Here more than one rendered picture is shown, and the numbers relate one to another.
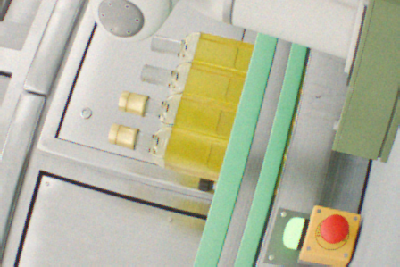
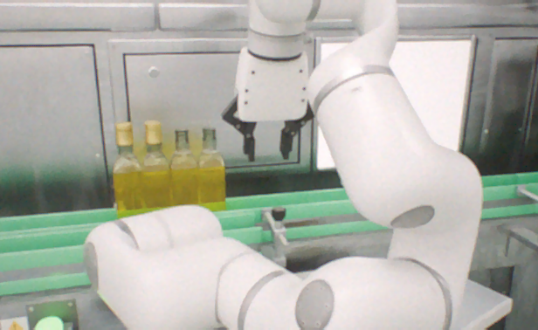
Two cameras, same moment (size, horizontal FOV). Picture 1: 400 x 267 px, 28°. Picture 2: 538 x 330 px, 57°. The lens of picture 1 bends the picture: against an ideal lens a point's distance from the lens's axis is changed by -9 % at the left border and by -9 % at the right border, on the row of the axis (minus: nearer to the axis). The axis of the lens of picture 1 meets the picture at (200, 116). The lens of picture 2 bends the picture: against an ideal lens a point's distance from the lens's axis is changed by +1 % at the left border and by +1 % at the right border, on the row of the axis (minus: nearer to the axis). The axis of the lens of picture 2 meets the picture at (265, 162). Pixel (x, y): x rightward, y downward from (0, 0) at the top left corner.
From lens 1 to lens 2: 78 cm
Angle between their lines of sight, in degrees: 25
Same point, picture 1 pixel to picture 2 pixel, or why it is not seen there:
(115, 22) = (86, 261)
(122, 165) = (120, 116)
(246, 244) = (40, 283)
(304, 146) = not seen: hidden behind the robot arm
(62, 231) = (49, 78)
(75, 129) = (137, 68)
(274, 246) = (42, 307)
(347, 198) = not seen: outside the picture
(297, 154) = not seen: hidden behind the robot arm
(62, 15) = (234, 17)
